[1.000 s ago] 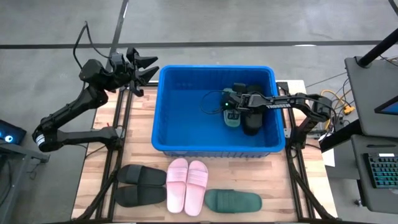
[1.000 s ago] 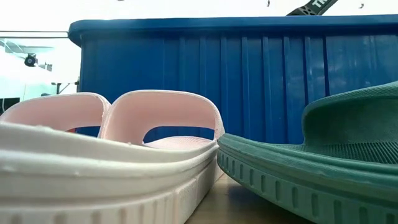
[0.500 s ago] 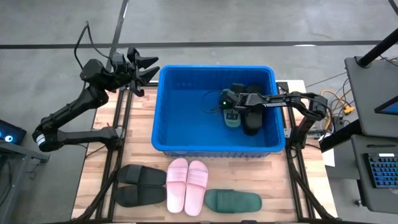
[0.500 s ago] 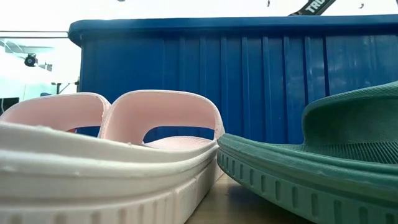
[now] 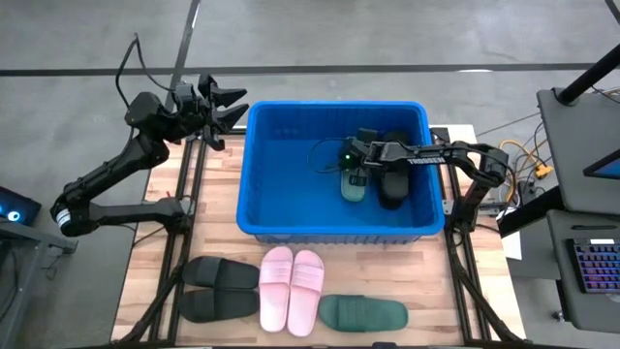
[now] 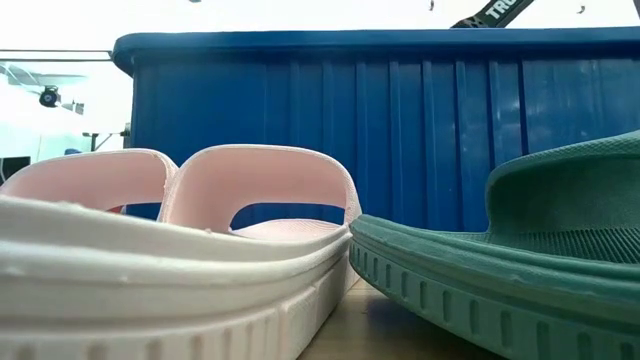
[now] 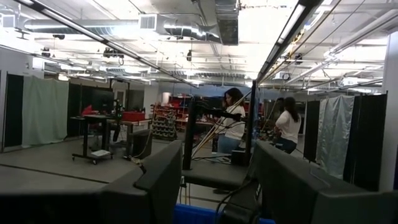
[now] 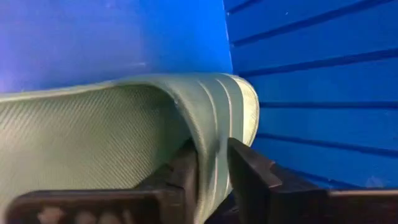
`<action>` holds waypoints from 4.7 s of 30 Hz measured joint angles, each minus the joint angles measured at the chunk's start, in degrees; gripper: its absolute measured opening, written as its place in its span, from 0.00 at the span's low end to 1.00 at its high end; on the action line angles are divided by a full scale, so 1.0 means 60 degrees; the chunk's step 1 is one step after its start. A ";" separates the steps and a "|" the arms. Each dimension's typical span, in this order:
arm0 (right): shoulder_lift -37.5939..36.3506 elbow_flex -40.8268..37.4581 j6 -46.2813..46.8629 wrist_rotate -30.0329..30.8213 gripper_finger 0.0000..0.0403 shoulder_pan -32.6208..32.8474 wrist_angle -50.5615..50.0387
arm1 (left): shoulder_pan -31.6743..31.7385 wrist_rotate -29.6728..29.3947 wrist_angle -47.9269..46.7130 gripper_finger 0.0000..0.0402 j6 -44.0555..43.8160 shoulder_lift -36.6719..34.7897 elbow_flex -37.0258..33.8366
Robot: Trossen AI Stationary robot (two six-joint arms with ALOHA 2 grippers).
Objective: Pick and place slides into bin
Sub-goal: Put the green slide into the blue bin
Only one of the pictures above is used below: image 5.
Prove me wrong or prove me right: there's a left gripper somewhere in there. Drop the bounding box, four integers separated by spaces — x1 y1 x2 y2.
164 72 251 152

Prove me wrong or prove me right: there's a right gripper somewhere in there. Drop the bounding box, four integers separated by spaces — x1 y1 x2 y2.
337 137 385 188

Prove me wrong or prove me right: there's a green slide sandal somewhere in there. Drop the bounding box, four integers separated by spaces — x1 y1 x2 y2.
339 164 368 204
318 294 410 333

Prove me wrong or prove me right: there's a black slide sandal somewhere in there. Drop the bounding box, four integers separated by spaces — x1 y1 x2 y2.
177 289 261 325
378 197 410 211
376 129 412 207
181 255 262 291

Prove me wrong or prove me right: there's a pink slide sandal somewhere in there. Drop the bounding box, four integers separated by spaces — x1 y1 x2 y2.
286 249 326 338
258 245 295 333

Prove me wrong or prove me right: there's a blue plastic bin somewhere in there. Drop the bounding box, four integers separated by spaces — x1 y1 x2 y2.
235 100 446 244

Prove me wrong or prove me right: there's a white paper sheet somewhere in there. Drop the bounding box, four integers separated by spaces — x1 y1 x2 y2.
501 231 523 262

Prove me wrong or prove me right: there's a black stand base bar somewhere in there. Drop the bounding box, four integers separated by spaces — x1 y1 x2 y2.
496 186 566 238

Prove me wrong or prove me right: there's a grey desk shelf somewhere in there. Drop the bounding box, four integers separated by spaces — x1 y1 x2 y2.
536 86 620 215

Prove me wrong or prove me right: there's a computer with blue light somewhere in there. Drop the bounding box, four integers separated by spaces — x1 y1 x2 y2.
0 186 43 227

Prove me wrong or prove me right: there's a grey metal stand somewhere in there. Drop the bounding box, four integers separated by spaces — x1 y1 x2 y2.
0 217 78 349

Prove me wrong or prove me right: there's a grey keyboard tray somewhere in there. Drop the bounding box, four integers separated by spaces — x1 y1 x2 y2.
545 208 620 335

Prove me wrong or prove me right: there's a monitor with blue screen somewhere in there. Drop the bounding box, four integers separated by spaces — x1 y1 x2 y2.
582 148 620 181

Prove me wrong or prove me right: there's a black stand pole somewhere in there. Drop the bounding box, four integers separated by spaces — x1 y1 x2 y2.
555 42 620 106

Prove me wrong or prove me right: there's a backlit keyboard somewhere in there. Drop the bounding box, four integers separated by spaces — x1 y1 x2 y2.
565 237 620 295

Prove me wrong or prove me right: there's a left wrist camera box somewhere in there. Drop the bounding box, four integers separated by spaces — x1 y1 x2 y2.
172 80 198 105

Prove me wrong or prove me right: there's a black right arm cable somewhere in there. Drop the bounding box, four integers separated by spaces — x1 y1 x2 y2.
306 137 351 175

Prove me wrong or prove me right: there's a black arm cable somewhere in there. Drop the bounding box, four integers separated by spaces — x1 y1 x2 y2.
306 137 351 175
114 32 176 112

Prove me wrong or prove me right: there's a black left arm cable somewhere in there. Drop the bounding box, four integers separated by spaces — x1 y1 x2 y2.
114 32 176 112

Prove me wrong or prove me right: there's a black aluminium table frame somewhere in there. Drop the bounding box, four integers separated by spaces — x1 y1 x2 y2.
109 115 527 349

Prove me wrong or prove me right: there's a yellow cable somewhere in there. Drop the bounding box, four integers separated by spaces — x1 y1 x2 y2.
498 139 553 203

